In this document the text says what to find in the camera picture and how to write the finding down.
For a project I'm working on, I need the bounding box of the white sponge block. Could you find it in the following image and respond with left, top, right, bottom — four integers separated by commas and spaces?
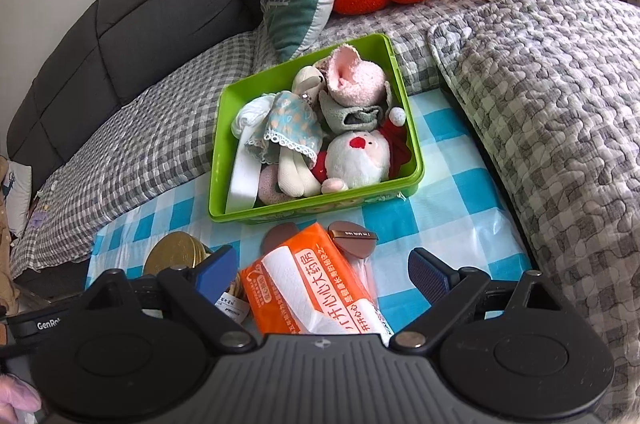
226, 128, 262, 214

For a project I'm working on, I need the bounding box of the brown round makeup puff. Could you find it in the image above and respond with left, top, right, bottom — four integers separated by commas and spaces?
260, 222, 299, 255

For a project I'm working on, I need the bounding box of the brown teardrop makeup puff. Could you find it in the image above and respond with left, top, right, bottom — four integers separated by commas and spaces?
328, 221, 378, 259

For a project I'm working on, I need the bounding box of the dark grey sofa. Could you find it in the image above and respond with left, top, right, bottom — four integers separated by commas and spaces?
6, 0, 264, 188

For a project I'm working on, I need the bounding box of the white santa plush toy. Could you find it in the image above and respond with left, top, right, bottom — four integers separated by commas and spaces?
311, 106, 412, 194

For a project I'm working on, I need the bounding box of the grey checked quilt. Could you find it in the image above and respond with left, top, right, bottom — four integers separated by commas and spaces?
12, 0, 639, 420

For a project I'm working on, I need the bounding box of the orange white tissue pack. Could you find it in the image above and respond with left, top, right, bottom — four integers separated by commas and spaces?
240, 223, 393, 343

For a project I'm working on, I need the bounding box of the green plastic box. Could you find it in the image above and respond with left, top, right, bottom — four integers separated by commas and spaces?
208, 34, 424, 222

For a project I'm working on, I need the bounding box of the grey fleece cloth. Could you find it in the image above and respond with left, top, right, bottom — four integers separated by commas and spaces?
319, 82, 394, 135

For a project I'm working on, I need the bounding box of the gold lid glass jar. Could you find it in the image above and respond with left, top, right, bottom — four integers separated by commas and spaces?
142, 231, 252, 324

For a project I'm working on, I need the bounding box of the white gauze cloth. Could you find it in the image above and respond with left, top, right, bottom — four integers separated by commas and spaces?
231, 93, 276, 139

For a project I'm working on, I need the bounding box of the pink knitted round puff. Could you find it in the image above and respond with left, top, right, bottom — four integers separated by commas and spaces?
257, 165, 288, 205

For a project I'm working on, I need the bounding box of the pink gloved hand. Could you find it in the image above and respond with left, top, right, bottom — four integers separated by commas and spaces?
0, 374, 41, 423

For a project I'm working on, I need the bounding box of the bunny doll blue dress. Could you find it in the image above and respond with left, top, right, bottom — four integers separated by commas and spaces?
247, 66, 324, 199

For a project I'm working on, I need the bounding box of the pink fuzzy sock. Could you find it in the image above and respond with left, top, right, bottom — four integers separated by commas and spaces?
314, 43, 387, 106

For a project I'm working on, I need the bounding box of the blue checked tablecloth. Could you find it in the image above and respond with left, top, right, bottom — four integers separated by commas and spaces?
87, 90, 530, 331

